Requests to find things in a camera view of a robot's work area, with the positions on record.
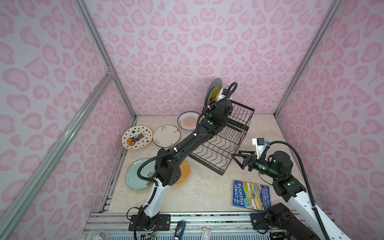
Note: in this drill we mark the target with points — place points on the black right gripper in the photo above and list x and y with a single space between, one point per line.
250 160

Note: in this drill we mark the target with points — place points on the black wire dish rack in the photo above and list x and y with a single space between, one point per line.
216 154

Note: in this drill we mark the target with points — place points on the white plate orange sun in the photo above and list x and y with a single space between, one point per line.
188 120

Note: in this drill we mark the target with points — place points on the yellow-green woven plate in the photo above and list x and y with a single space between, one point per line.
213 94

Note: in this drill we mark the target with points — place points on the large grey-green plate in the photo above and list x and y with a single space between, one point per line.
216 82

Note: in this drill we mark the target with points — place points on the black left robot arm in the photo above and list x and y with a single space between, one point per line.
164 170

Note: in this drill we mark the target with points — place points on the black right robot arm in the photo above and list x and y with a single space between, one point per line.
318 225

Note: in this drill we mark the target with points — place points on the blue treehouse book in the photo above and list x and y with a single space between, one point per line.
251 196

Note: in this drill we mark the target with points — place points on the orange woven plate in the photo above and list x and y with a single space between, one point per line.
185 173

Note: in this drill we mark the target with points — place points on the light blue flower plate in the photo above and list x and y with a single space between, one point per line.
132 179

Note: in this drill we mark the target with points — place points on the star pattern cat plate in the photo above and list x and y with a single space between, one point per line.
137 138

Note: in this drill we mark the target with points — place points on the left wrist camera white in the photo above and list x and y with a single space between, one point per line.
224 92

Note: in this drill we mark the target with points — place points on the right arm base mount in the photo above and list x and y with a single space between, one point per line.
259 221

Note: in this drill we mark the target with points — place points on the blue black tool handle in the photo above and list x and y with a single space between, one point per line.
179 230

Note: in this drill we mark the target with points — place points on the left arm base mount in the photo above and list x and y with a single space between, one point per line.
160 222

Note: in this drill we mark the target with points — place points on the aluminium frame rail front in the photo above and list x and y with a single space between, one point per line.
223 226

